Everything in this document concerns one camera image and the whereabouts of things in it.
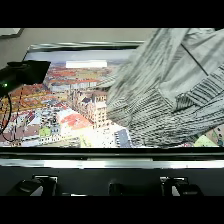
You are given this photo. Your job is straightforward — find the grey striped shirt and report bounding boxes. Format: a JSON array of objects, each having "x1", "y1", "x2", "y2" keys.
[{"x1": 105, "y1": 27, "x2": 224, "y2": 149}]

